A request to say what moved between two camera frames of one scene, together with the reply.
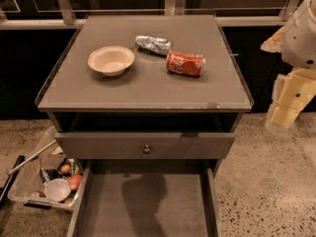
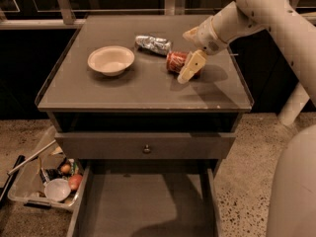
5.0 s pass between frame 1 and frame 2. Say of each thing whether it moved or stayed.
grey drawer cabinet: stayed
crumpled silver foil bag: stayed
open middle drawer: stayed
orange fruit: stayed
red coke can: stayed
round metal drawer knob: stayed
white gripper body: moved
